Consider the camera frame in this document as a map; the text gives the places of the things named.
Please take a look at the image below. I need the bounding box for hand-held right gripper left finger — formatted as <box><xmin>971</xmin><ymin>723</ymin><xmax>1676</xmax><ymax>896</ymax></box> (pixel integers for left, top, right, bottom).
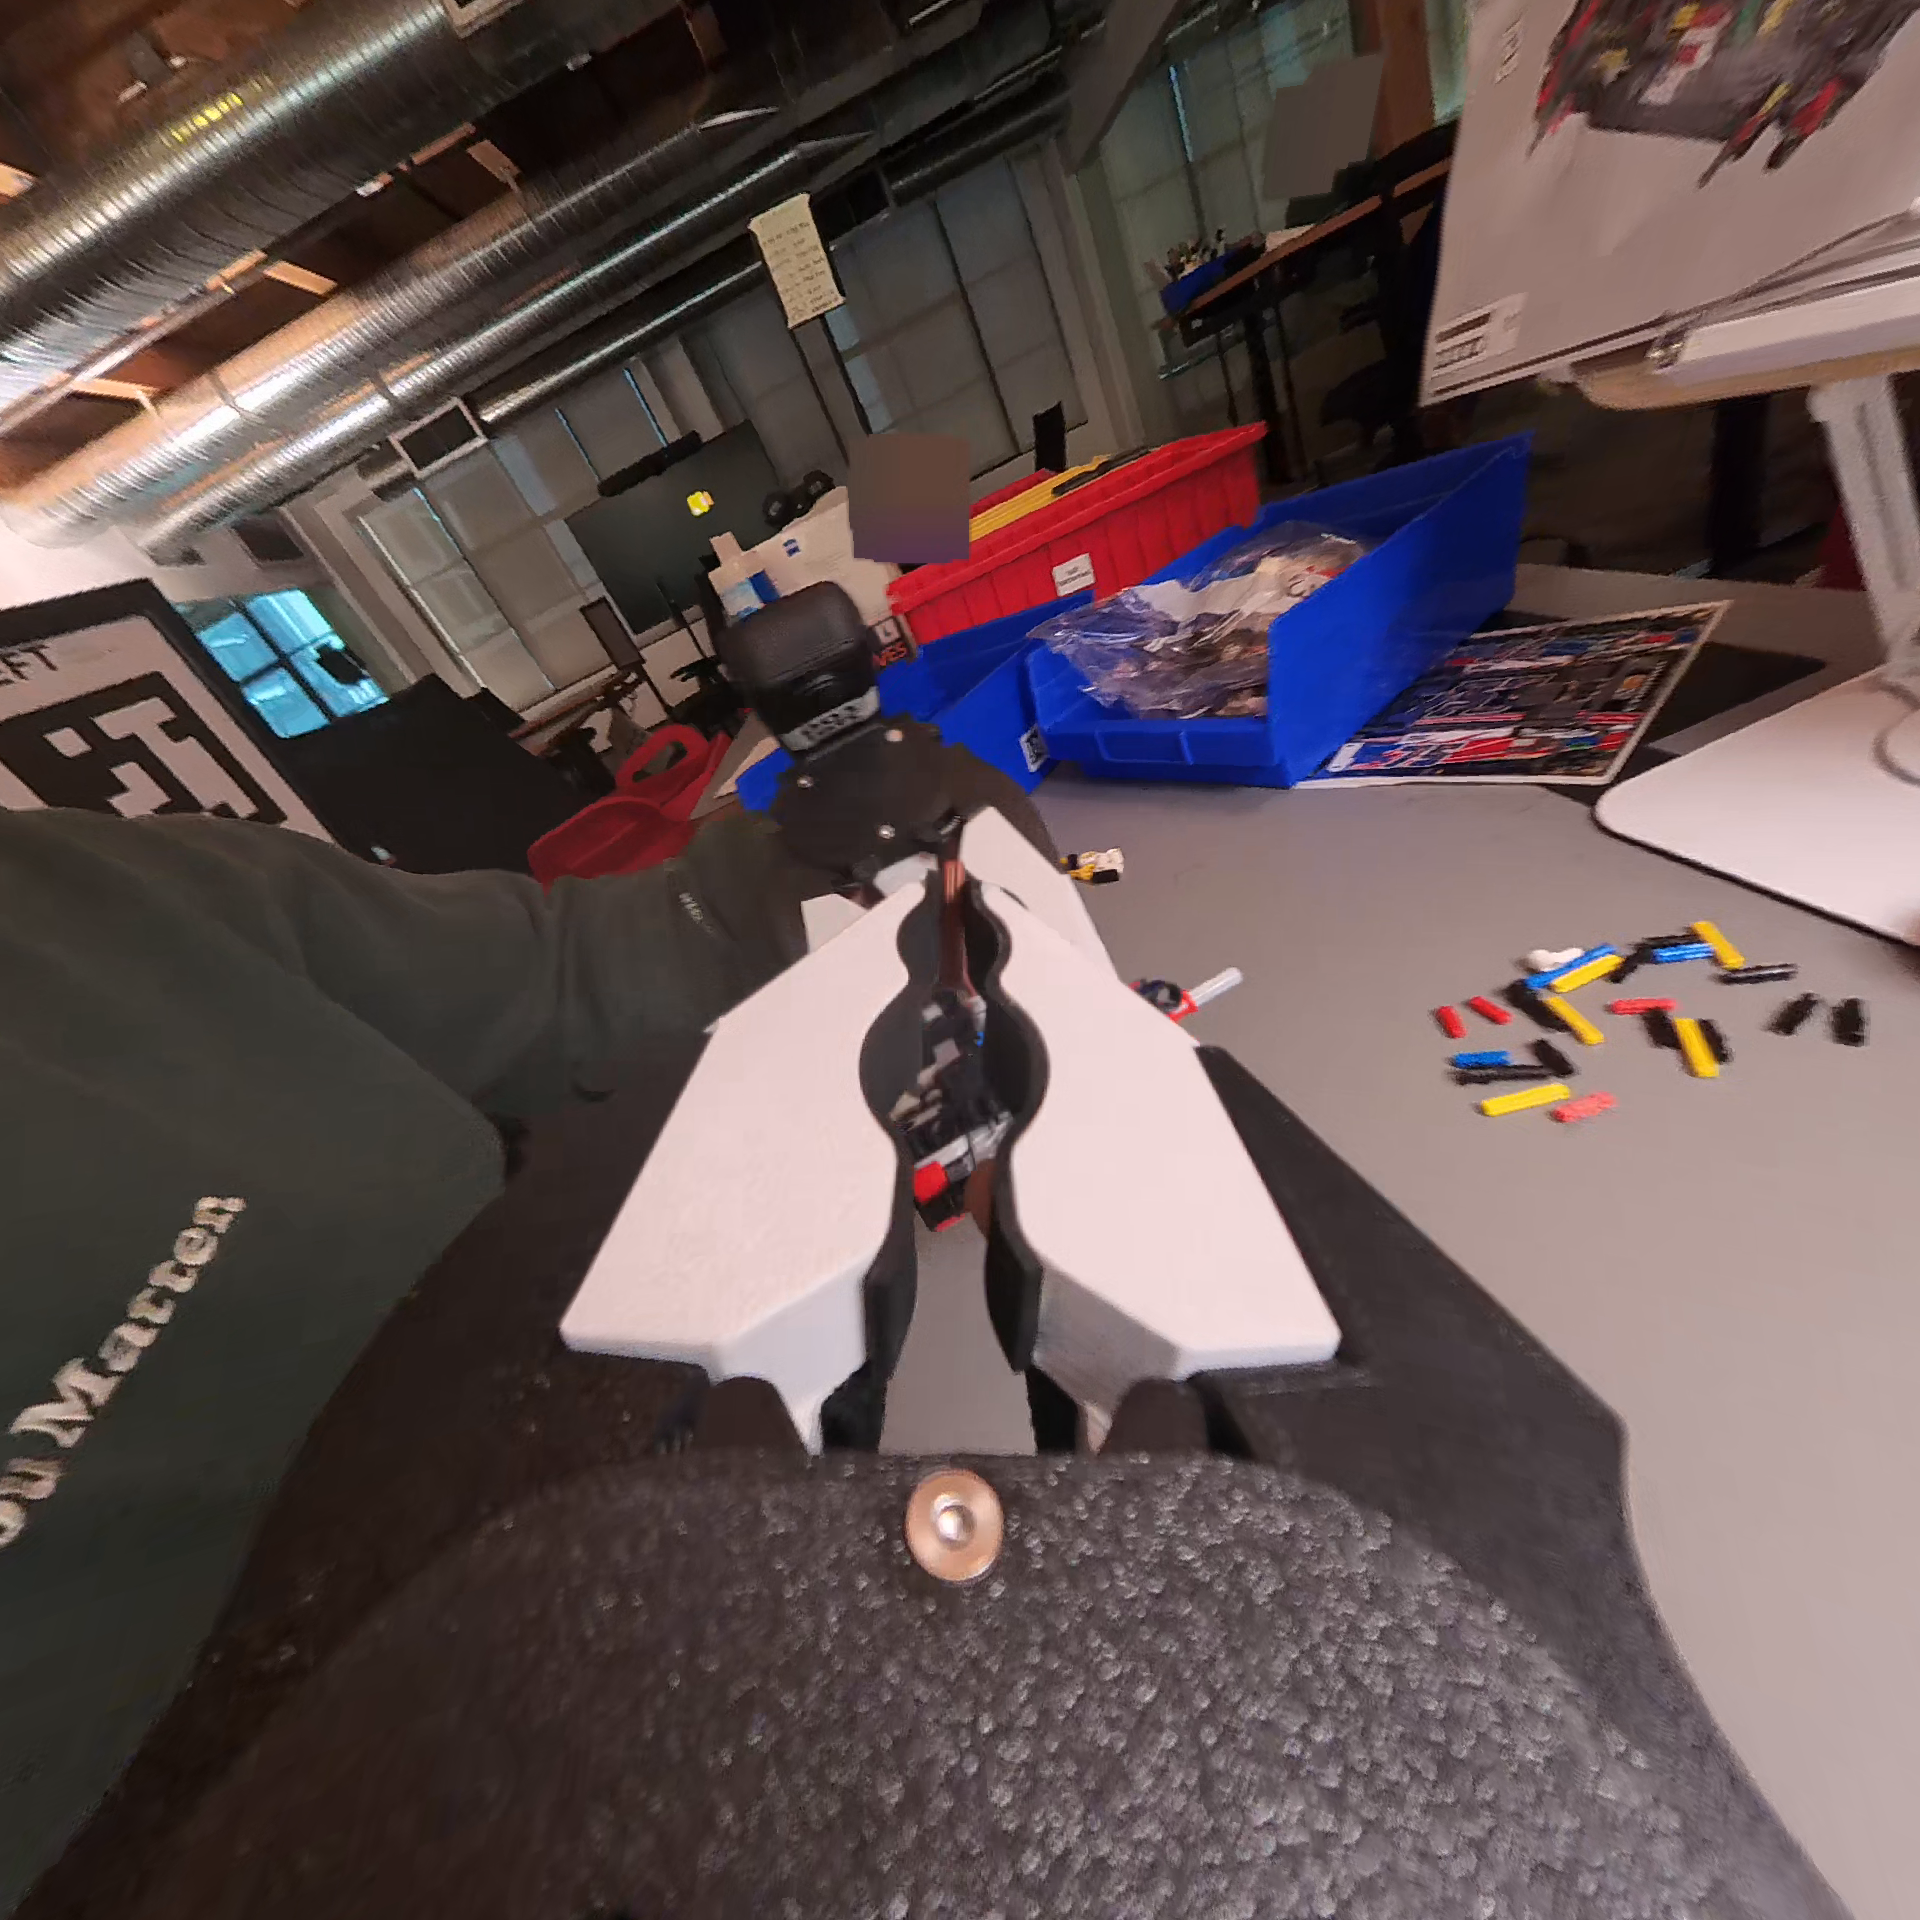
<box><xmin>556</xmin><ymin>879</ymin><xmax>945</xmax><ymax>1455</ymax></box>

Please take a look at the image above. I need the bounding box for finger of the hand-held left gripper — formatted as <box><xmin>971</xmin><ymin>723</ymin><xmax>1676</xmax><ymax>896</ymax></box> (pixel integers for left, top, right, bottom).
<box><xmin>799</xmin><ymin>884</ymin><xmax>910</xmax><ymax>970</ymax></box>
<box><xmin>958</xmin><ymin>802</ymin><xmax>1120</xmax><ymax>1003</ymax></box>

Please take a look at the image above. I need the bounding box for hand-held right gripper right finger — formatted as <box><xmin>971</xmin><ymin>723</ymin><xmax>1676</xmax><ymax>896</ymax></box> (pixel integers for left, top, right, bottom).
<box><xmin>958</xmin><ymin>879</ymin><xmax>1342</xmax><ymax>1458</ymax></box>

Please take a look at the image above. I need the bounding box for lego car chassis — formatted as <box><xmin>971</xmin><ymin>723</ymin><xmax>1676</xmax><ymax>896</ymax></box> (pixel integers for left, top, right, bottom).
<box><xmin>878</xmin><ymin>857</ymin><xmax>1251</xmax><ymax>1234</ymax></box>

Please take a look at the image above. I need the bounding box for black lego beam subassembly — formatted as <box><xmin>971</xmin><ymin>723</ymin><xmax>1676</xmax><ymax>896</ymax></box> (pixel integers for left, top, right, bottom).
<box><xmin>896</xmin><ymin>1000</ymin><xmax>1018</xmax><ymax>1234</ymax></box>

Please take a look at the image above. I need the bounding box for pile of lego pins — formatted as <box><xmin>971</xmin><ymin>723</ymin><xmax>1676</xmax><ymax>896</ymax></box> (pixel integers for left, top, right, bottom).
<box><xmin>1431</xmin><ymin>917</ymin><xmax>1877</xmax><ymax>1127</ymax></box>

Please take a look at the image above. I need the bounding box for person's left forearm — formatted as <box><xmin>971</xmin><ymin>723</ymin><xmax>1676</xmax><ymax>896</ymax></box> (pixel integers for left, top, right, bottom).
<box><xmin>352</xmin><ymin>819</ymin><xmax>818</xmax><ymax>1118</ymax></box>

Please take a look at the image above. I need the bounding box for clear bag of lego parts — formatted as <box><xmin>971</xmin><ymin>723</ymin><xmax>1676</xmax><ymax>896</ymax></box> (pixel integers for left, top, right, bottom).
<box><xmin>1034</xmin><ymin>527</ymin><xmax>1372</xmax><ymax>719</ymax></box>

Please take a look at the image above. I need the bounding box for white cardboard box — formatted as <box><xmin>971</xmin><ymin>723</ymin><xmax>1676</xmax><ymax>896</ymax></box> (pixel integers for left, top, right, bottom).
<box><xmin>707</xmin><ymin>512</ymin><xmax>889</xmax><ymax>629</ymax></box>

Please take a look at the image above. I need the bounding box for blue plastic bin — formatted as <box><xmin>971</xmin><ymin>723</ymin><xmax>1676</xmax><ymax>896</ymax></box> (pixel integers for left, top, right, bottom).
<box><xmin>875</xmin><ymin>593</ymin><xmax>1103</xmax><ymax>790</ymax></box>
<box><xmin>1030</xmin><ymin>432</ymin><xmax>1536</xmax><ymax>790</ymax></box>

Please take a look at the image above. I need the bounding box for red plastic seat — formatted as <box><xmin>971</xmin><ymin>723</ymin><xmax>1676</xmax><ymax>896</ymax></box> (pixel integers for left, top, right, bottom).
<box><xmin>524</xmin><ymin>723</ymin><xmax>739</xmax><ymax>893</ymax></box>

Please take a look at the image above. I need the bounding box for red plastic crate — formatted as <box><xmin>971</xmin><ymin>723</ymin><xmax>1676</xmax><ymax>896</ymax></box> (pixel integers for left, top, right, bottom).
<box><xmin>885</xmin><ymin>423</ymin><xmax>1272</xmax><ymax>649</ymax></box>

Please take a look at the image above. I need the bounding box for white handwritten note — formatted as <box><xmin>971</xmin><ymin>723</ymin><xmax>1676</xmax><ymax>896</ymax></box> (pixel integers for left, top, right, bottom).
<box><xmin>744</xmin><ymin>195</ymin><xmax>851</xmax><ymax>334</ymax></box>

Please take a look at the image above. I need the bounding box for person's torso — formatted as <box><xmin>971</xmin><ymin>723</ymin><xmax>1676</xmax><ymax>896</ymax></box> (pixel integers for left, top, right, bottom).
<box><xmin>0</xmin><ymin>805</ymin><xmax>511</xmax><ymax>1868</ymax></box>

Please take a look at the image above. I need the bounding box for wooden desk with black legs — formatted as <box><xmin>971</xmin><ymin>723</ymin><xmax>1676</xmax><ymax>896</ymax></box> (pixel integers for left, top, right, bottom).
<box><xmin>1150</xmin><ymin>141</ymin><xmax>1463</xmax><ymax>488</ymax></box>

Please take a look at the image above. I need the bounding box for black framed marker sign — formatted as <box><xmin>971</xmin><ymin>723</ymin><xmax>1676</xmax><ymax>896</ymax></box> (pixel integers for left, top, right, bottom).
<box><xmin>0</xmin><ymin>577</ymin><xmax>339</xmax><ymax>842</ymax></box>

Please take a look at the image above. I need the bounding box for white book stand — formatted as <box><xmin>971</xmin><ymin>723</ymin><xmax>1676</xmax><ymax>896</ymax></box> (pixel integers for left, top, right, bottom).
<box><xmin>1570</xmin><ymin>248</ymin><xmax>1920</xmax><ymax>952</ymax></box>

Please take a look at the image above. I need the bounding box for dark wall screen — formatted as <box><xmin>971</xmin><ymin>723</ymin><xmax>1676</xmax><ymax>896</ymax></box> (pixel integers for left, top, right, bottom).
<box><xmin>564</xmin><ymin>425</ymin><xmax>786</xmax><ymax>636</ymax></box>

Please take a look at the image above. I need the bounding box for silver ventilation duct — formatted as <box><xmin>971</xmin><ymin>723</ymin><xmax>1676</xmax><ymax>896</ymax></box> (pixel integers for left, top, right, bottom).
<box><xmin>0</xmin><ymin>0</ymin><xmax>648</xmax><ymax>369</ymax></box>
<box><xmin>0</xmin><ymin>127</ymin><xmax>917</xmax><ymax>556</ymax></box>

